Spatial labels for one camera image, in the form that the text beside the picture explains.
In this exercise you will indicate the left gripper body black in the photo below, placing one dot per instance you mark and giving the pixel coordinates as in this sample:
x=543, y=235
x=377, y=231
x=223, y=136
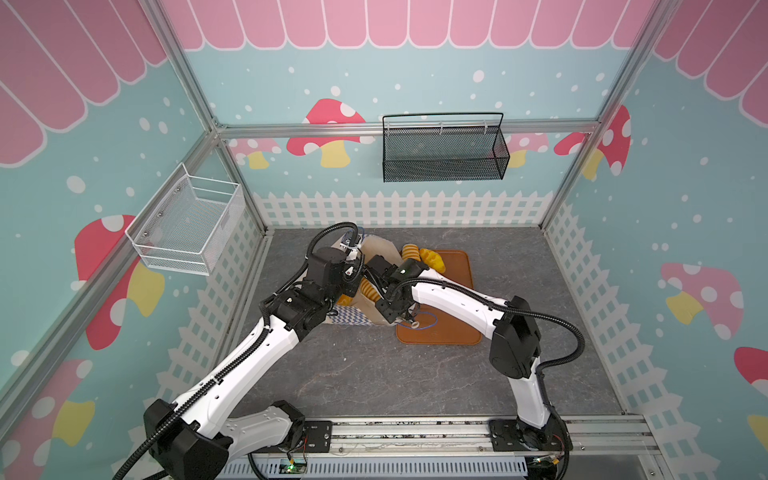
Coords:
x=330, y=303

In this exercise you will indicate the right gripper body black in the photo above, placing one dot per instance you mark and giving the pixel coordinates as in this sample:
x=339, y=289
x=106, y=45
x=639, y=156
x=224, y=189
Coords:
x=377, y=270

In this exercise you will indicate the checkered paper bag blue handles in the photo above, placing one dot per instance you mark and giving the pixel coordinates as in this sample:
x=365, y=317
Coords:
x=360, y=309

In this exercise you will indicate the ridged yellow fake bread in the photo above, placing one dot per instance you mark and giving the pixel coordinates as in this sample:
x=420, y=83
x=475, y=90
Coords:
x=410, y=251

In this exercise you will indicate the yellow fake croissant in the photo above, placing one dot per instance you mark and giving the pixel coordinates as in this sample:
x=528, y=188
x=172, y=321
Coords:
x=433, y=260

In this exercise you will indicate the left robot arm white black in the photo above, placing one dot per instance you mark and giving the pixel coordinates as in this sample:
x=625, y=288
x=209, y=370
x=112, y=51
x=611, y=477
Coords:
x=187, y=437

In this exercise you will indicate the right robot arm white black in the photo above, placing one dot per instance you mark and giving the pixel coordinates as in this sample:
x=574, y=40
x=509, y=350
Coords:
x=510, y=325

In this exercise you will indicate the yellow fake bread roll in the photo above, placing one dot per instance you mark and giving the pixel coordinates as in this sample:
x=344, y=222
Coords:
x=369, y=291

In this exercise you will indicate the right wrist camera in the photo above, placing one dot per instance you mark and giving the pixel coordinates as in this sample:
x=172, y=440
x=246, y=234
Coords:
x=379, y=271

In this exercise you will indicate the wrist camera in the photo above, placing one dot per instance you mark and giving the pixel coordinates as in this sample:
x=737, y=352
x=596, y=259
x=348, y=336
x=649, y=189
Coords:
x=379, y=271
x=336, y=271

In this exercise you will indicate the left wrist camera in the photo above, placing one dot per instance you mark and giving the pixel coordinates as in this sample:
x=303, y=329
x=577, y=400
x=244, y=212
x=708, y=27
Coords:
x=336, y=271

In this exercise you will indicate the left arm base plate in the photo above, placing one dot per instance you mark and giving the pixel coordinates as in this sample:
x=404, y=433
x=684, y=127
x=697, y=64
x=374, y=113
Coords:
x=308, y=436

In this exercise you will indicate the white mesh wall basket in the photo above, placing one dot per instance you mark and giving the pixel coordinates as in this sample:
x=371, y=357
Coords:
x=187, y=224

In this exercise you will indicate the black mesh wall basket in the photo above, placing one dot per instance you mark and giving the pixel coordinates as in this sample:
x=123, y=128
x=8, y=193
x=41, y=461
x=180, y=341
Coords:
x=434, y=147

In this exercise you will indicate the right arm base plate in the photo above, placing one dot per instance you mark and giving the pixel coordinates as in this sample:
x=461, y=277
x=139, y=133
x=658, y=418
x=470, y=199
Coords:
x=509, y=435

